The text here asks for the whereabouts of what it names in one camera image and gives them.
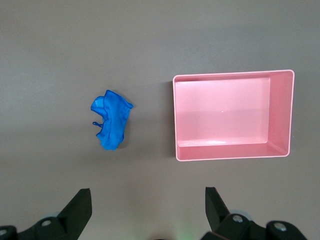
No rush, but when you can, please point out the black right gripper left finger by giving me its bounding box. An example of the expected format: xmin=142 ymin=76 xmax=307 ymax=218
xmin=0 ymin=188 xmax=93 ymax=240

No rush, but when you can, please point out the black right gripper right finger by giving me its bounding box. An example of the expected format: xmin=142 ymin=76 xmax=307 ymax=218
xmin=201 ymin=186 xmax=307 ymax=240

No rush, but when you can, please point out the blue glove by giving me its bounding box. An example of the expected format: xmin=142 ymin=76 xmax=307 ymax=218
xmin=90 ymin=89 xmax=134 ymax=151

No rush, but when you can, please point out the pink plastic box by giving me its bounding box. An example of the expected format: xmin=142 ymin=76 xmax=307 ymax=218
xmin=172 ymin=69 xmax=295 ymax=163

